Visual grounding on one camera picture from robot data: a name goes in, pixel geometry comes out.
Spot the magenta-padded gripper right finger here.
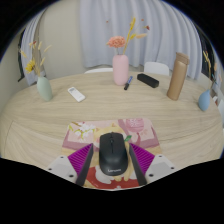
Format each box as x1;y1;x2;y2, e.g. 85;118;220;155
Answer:
128;142;177;187

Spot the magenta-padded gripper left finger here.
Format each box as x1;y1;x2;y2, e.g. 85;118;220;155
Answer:
46;142;95;187

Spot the black computer mouse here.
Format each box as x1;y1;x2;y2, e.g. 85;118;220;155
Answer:
98;131;129;177

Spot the cartoon print mouse pad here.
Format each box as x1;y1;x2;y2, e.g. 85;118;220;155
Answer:
60;117;163;191

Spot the white remote control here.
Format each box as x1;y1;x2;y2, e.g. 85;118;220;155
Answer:
67;86;87;103

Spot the black and blue marker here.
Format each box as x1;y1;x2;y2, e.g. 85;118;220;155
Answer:
123;75;134;91

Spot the green vase with flowers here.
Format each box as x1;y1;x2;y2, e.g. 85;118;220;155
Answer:
18;39;54;102

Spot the black rectangular box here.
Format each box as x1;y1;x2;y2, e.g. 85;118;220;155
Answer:
136;73;160;89

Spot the blue vase with flowers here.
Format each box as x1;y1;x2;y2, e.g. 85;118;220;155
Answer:
197;49;219;112

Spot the gold drink bottle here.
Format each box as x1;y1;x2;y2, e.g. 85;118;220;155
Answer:
166;51;191;102

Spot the pink vase with flowers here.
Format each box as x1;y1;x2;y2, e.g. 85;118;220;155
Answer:
106;16;151;87

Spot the white chair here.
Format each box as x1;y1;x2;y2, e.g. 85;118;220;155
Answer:
83;67;114;74
143;61;171;77

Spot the narrow dark window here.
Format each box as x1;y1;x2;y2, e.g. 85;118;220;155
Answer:
17;31;27;83

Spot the wide white curtain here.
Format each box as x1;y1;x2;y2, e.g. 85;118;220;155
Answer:
78;0;204;81

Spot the narrow white curtain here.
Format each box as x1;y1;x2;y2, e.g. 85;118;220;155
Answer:
20;11;48;86

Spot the large dark window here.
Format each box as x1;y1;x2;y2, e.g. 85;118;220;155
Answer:
194;24;214;81

